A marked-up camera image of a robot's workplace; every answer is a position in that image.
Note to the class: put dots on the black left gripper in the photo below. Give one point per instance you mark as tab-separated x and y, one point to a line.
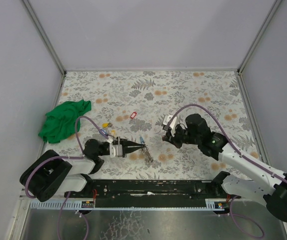
123	147

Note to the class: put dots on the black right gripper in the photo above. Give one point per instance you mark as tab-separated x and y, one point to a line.
171	136

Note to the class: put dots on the red outlined key tag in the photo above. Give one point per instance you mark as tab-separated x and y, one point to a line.
133	115

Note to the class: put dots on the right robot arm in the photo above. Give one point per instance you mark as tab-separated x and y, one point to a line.
265	185

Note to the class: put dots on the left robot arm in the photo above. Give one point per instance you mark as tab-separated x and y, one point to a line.
52	174

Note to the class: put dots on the floral patterned tablecloth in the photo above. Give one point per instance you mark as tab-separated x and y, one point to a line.
115	95

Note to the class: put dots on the yellow key tag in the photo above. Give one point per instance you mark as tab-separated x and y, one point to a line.
105	125
113	132

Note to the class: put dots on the green crumpled cloth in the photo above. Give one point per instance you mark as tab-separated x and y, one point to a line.
60	122

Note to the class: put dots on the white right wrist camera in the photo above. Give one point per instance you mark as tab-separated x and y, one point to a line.
169	122

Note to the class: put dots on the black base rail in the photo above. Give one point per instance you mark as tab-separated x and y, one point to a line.
150	193

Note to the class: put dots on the white slotted cable duct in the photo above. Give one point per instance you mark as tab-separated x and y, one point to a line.
78	205

